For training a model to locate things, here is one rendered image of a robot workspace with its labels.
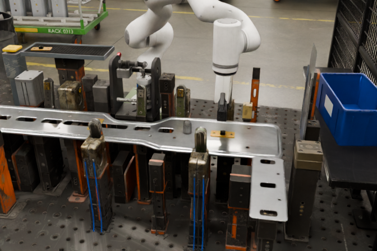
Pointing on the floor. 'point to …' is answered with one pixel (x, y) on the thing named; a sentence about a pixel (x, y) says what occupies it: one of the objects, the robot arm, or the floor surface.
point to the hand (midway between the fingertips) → (223, 111)
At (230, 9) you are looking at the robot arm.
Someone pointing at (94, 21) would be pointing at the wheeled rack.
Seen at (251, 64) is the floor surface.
